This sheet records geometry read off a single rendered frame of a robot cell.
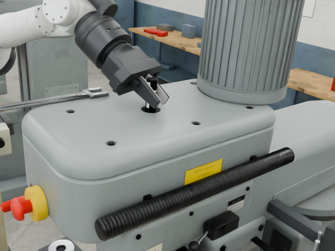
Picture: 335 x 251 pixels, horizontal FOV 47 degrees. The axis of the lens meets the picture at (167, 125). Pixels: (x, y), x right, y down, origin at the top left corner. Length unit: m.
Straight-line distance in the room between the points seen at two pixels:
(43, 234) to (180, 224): 2.70
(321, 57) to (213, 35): 4.61
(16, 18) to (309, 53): 4.84
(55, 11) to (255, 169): 0.48
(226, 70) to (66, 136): 0.35
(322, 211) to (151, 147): 0.65
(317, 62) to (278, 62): 4.61
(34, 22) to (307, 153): 0.70
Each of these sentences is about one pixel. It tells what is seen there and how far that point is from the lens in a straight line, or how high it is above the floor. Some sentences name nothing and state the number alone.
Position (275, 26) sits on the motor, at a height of 2.05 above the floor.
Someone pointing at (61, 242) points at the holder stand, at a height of 1.19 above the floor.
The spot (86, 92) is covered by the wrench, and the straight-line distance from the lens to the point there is 0.78.
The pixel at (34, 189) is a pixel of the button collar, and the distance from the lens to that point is 0.68.
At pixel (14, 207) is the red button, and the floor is 1.77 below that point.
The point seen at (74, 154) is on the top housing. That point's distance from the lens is 0.57.
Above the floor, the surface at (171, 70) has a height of 0.23.
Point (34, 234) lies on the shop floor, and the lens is 3.42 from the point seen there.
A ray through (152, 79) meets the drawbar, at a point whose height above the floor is 1.95.
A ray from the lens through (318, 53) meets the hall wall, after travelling 5.40.
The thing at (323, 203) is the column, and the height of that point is 1.56.
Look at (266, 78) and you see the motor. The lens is 0.79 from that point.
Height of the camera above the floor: 2.16
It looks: 24 degrees down
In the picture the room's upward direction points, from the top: 4 degrees clockwise
